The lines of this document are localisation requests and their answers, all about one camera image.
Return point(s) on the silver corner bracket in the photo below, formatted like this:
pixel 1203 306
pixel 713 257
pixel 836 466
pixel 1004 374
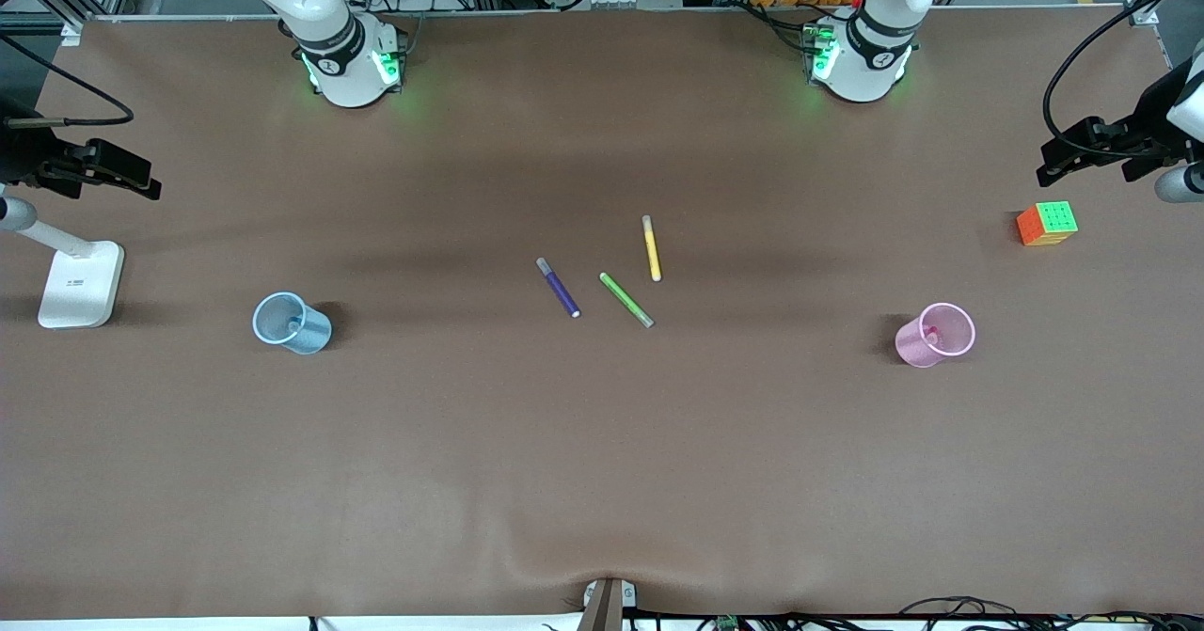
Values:
pixel 71 33
pixel 1142 15

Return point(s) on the brown table cover cloth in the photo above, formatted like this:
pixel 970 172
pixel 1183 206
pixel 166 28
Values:
pixel 602 471

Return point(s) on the green marker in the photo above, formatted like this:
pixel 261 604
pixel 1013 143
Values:
pixel 625 299

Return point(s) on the pink mesh cup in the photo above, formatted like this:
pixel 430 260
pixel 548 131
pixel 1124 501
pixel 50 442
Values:
pixel 912 347

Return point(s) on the light blue mesh cup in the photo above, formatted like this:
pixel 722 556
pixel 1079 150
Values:
pixel 310 339

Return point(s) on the purple marker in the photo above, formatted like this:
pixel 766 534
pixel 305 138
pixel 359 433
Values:
pixel 559 289

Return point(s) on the colourful puzzle cube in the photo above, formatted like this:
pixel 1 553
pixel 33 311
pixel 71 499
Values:
pixel 1046 225

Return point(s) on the green terminal connector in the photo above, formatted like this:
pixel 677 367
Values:
pixel 726 623

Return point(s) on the brown camera mount post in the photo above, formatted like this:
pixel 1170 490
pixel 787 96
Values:
pixel 604 607

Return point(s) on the white lamp stand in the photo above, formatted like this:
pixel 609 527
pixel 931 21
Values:
pixel 80 283

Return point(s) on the yellow marker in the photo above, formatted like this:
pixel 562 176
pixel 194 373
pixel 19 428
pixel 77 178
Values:
pixel 651 250

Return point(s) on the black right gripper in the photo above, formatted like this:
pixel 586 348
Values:
pixel 26 153

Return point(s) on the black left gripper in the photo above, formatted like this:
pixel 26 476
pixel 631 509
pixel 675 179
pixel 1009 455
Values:
pixel 1142 133

